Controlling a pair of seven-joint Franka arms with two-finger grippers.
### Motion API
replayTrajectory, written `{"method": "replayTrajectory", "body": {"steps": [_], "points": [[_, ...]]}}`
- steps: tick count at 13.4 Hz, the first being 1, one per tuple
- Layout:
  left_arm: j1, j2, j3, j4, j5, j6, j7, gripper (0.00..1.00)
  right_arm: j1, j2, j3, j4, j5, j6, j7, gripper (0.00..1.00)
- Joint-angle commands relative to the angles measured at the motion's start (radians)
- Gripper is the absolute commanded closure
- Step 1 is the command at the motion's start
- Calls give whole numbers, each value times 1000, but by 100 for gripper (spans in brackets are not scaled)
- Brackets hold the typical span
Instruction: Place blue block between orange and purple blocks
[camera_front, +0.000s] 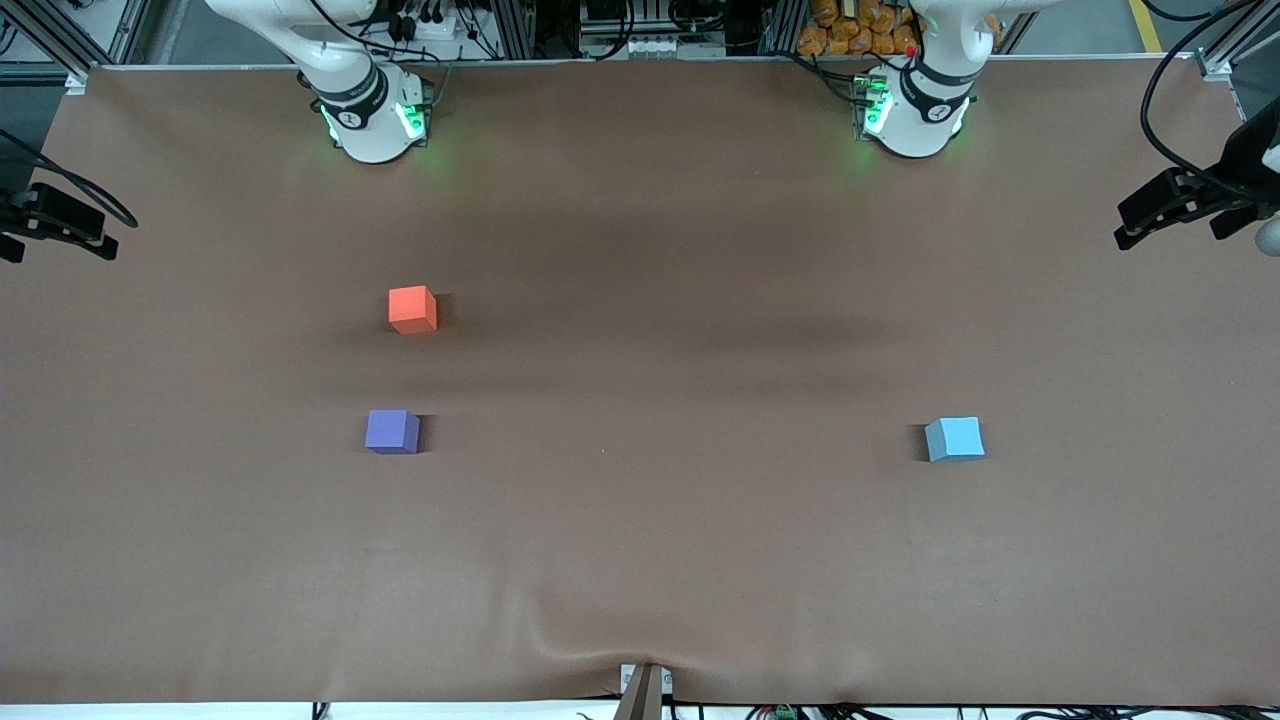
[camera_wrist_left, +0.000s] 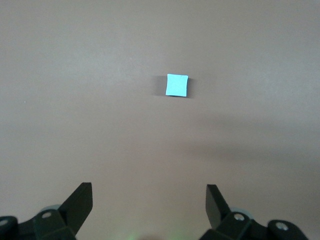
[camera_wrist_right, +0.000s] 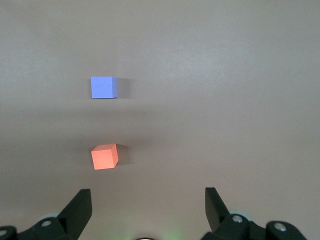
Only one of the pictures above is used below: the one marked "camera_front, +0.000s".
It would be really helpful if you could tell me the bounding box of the blue foam block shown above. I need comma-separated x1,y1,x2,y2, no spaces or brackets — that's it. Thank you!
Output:
924,416,986,463

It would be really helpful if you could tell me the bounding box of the orange foam block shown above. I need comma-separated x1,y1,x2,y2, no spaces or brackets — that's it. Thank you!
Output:
388,285,439,335

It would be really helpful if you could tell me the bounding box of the purple foam block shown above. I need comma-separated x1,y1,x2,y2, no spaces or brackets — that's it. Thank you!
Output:
365,409,421,455

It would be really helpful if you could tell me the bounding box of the pile of orange packets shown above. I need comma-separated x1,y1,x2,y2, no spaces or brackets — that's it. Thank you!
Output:
797,0,1001,57

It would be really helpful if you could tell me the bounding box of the white power strip with plugs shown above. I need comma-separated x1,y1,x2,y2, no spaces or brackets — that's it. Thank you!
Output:
385,0,463,43

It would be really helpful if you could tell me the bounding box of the brown table cloth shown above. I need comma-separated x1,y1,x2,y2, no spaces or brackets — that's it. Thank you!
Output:
0,58,1280,706

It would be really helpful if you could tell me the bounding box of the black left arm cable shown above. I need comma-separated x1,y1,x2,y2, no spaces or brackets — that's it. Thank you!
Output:
1140,0,1280,201

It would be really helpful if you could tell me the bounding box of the aluminium frame post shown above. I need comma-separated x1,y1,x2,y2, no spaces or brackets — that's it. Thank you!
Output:
1195,0,1280,126
0,0,96,89

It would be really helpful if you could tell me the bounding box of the brown camera mount post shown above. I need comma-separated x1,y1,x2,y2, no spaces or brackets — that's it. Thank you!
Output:
615,662,669,720

